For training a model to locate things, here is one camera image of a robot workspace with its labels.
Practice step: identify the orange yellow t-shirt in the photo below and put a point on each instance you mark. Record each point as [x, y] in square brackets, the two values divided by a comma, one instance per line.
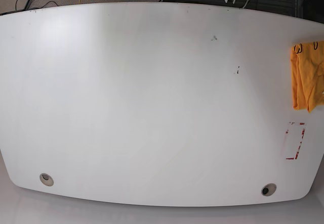
[307, 75]

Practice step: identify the left table grommet hole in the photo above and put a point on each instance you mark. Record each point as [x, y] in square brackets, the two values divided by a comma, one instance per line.
[46, 179]

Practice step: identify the table grommet hole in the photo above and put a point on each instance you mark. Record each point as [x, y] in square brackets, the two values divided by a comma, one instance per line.
[46, 179]
[268, 189]

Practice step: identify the right table grommet hole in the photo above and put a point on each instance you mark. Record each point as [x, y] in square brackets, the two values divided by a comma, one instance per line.
[268, 189]

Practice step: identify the red tape marker rectangle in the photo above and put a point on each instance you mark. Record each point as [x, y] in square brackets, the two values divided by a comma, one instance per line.
[293, 140]

